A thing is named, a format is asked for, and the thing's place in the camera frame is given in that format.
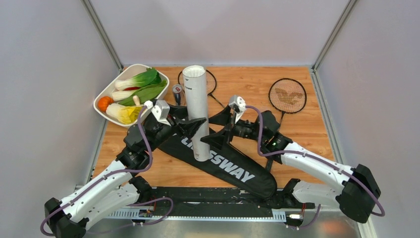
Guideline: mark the right black badminton racket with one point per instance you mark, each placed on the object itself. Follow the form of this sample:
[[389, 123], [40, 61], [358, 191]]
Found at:
[[287, 96]]

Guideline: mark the black badminton racket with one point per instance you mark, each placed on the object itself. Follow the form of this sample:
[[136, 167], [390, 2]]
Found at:
[[287, 96], [211, 84]]

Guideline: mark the white shuttlecock tube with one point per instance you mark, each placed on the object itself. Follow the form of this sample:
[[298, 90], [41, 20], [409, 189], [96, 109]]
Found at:
[[195, 87]]

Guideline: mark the green bok choy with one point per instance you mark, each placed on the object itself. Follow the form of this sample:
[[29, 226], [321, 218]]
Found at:
[[145, 93], [150, 76]]

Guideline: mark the yellow napa cabbage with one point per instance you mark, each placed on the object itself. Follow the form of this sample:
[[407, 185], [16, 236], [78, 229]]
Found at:
[[123, 114]]

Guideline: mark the black Crossway racket bag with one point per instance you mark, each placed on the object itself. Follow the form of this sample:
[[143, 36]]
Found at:
[[228, 164]]

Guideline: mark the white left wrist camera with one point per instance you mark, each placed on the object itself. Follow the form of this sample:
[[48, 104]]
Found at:
[[159, 109]]

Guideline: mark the silver blue drink can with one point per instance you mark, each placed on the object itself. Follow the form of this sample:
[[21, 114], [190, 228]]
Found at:
[[179, 95]]

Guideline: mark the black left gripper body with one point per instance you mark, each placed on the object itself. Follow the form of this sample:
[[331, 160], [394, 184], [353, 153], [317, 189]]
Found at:
[[164, 131]]

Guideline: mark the red chili pepper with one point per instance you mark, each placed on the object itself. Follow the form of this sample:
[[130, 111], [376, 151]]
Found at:
[[131, 88]]

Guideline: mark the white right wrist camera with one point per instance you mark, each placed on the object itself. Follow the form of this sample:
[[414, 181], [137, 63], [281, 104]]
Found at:
[[238, 105]]

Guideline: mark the green bok choy lower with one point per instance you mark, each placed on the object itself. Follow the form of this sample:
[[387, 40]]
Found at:
[[145, 93]]

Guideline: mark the left aluminium frame post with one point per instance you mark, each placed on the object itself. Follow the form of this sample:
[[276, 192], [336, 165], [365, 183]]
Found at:
[[90, 9]]

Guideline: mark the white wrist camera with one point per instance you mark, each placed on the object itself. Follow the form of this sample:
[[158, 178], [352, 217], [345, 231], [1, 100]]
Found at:
[[238, 105], [159, 109]]

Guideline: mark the white oval vegetable basket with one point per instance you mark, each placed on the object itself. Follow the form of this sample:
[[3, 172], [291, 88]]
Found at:
[[125, 74]]

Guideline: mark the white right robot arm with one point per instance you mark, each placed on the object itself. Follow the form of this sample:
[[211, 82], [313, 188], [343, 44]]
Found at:
[[353, 190]]

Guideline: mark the beige mushroom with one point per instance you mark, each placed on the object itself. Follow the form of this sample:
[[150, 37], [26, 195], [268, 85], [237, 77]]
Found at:
[[136, 101]]

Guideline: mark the aluminium frame post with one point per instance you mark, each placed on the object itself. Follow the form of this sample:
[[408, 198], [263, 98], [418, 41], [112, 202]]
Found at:
[[334, 33], [90, 9]]

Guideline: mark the green bok choy top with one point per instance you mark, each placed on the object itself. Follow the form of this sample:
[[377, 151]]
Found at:
[[150, 76]]

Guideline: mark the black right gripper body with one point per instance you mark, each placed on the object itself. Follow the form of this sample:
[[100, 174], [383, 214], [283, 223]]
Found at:
[[244, 129]]

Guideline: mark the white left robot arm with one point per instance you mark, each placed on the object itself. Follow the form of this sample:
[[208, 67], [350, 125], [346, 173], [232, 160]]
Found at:
[[119, 184]]

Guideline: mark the orange tangerine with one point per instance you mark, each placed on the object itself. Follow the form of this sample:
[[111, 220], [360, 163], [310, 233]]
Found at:
[[104, 102]]

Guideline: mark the right aluminium frame post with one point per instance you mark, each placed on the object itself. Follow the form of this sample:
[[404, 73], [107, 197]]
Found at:
[[334, 33]]

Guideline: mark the left black badminton racket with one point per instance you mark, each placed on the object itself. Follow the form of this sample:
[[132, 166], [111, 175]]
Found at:
[[211, 84]]

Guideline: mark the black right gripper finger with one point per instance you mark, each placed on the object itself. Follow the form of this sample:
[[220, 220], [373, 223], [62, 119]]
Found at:
[[222, 118], [219, 139]]

